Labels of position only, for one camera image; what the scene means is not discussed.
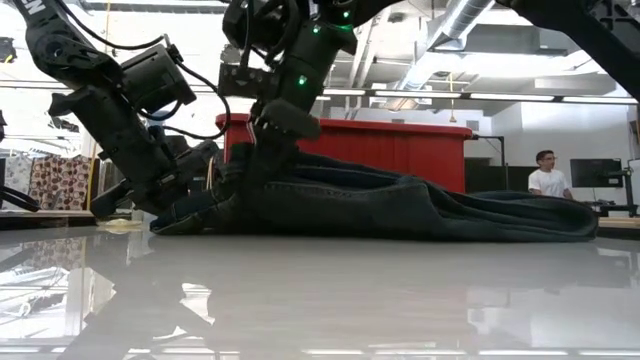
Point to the white patterned cloth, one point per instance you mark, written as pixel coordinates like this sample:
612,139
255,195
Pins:
17,172

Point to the black thin pole stand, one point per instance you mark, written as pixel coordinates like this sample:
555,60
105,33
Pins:
503,155

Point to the light wooden desk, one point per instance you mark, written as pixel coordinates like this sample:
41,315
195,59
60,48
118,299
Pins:
50,220

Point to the pale yellow flat pad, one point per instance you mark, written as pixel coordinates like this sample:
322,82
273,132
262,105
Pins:
120,225

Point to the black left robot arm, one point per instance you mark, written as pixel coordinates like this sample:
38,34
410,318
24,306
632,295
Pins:
60,50

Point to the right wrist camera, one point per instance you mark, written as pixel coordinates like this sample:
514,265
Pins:
247,81

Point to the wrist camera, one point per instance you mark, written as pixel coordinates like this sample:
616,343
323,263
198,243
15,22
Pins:
195,157
247,81

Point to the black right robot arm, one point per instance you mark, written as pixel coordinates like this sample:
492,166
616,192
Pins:
575,25

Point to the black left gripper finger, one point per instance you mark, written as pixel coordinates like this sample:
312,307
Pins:
175,192

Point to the dark blue denim jeans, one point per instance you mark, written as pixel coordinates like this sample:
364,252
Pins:
400,210

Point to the smooth silver ventilation duct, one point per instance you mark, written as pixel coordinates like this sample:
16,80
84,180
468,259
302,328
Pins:
460,20

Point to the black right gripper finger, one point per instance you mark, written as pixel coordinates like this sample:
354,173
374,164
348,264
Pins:
270,150

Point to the person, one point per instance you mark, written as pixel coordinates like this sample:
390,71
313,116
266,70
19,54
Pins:
547,182

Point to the dark wide partition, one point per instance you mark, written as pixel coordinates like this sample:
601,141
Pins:
500,180

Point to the long ceiling light bar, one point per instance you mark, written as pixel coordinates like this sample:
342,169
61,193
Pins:
425,93

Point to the floral patterned cloth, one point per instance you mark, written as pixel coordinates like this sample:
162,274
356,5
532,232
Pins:
60,182

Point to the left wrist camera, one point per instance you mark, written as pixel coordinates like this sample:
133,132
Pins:
195,157

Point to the red plastic laundry bin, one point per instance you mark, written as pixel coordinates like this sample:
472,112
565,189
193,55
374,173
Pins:
400,150

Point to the black wall monitor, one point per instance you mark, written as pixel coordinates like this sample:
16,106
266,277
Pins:
595,173

